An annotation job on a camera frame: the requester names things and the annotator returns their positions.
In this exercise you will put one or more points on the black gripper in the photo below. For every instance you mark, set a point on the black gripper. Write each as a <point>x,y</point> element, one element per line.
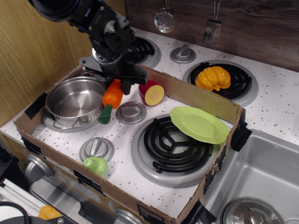
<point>105,70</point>

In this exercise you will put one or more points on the orange toy carrot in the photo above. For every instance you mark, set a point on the orange toy carrot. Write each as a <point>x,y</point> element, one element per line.
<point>111,100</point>

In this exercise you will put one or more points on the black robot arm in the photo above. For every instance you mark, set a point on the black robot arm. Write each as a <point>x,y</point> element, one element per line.
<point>114,55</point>

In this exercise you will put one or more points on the light green plastic plate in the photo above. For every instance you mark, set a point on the light green plastic plate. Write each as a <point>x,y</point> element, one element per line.
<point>199,124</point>

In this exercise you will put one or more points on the silver centre stove knob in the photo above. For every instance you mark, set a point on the silver centre stove knob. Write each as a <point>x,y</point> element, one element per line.
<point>131,113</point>

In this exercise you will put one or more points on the silver stove knob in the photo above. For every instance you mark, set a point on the silver stove knob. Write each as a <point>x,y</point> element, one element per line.
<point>183,55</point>
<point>131,113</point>
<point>97,147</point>

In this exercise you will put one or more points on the red yellow toy fruit half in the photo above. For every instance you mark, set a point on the red yellow toy fruit half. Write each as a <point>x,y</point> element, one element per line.
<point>151,93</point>

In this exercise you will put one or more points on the back left black burner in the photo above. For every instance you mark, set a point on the back left black burner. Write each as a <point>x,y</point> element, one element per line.
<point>144,52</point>

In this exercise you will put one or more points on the black burner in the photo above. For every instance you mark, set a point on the black burner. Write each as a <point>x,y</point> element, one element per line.
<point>166,156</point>
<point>144,52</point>
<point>243,89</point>

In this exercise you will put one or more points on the steel cooking pot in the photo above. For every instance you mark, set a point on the steel cooking pot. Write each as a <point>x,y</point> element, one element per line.
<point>76,102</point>

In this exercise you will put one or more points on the brown cardboard fence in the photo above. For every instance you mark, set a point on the brown cardboard fence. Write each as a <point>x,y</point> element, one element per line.
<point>122,183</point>

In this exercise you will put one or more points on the silver front stove knob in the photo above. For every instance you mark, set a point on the silver front stove knob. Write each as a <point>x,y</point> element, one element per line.
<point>97,147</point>

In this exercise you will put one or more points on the silver back stove knob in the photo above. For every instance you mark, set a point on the silver back stove knob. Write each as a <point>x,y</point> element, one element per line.
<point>183,55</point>

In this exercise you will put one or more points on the hanging silver slotted spoon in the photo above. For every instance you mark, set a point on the hanging silver slotted spoon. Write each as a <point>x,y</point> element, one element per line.
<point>165,19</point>

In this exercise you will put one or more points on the light green toy vegetable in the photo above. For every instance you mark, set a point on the light green toy vegetable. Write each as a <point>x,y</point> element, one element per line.
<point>97,165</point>

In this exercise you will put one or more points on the front right black burner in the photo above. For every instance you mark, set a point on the front right black burner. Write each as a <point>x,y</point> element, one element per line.
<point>166,156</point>

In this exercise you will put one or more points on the orange toy pumpkin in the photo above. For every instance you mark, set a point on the orange toy pumpkin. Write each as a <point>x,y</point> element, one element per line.
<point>213,78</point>

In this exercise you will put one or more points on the hanging silver spatula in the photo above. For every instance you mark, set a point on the hanging silver spatula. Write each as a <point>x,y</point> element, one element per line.
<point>213,26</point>

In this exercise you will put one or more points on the silver oven dial left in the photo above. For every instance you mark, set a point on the silver oven dial left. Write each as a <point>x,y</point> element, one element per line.
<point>37,169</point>

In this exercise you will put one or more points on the silver oven dial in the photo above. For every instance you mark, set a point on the silver oven dial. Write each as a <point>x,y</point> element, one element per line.
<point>37,169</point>
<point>123,216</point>

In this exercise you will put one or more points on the back right black burner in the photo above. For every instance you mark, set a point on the back right black burner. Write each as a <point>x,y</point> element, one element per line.
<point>243,89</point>

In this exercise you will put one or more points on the silver oven dial right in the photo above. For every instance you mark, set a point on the silver oven dial right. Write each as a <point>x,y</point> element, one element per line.
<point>123,216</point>

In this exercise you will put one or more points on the orange object bottom left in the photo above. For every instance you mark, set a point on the orange object bottom left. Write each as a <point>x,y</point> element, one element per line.
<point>48,212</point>

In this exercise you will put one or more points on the grey toy sink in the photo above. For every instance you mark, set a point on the grey toy sink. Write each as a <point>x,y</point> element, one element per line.
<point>266,168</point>

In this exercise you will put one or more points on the steel pot lid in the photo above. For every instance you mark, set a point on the steel pot lid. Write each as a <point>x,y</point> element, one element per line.
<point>250,210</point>

